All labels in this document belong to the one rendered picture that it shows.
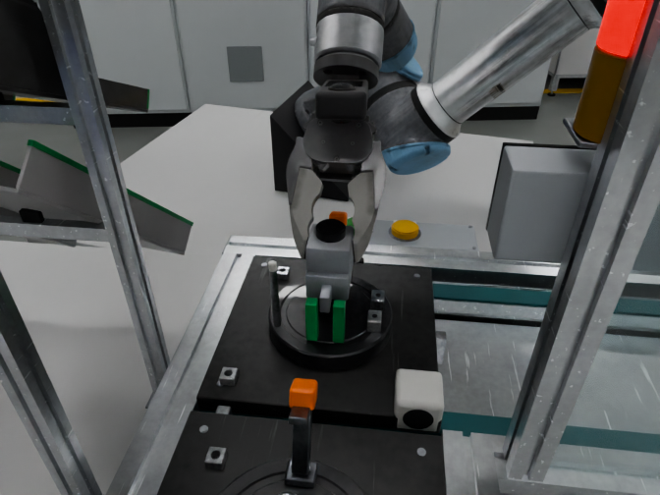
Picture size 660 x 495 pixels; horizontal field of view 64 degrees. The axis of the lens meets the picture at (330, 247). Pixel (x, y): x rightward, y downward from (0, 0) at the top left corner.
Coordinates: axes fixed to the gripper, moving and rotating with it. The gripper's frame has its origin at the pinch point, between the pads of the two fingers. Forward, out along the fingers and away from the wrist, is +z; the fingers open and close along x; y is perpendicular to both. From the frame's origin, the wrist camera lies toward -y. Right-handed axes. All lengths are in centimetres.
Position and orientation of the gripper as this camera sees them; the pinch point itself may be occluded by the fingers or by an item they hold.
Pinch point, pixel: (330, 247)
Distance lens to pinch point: 53.4
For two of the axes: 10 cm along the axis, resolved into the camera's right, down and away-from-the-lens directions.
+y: 0.8, 1.1, 9.9
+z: -0.8, 9.9, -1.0
